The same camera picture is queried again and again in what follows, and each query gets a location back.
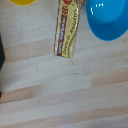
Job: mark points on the yellow red snack packet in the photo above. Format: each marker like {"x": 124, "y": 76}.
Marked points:
{"x": 67, "y": 28}

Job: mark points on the black fabric storage box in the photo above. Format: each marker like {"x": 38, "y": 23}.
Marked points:
{"x": 1, "y": 56}

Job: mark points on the blue plastic bowl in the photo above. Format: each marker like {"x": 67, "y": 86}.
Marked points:
{"x": 108, "y": 18}

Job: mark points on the yellow plastic bowl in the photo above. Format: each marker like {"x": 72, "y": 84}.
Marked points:
{"x": 22, "y": 1}

